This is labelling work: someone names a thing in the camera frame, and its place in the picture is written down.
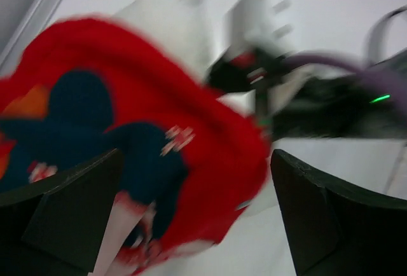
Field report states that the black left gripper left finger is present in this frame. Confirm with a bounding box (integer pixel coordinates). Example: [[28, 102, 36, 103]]
[[1, 149, 123, 276]]

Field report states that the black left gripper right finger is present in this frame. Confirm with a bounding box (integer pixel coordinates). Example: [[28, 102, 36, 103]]
[[270, 149, 406, 276]]

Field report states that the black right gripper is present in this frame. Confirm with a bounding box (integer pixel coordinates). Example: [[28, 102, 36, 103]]
[[207, 49, 406, 139]]

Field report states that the red and pink pillowcase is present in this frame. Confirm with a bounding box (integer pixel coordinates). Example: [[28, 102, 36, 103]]
[[1, 17, 270, 275]]

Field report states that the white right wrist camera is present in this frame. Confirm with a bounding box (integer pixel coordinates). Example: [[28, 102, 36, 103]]
[[226, 0, 293, 59]]

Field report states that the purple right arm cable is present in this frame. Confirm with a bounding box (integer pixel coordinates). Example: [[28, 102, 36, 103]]
[[286, 50, 407, 92]]

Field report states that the aluminium table frame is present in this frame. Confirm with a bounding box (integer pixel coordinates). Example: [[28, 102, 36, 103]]
[[1, 0, 62, 76]]

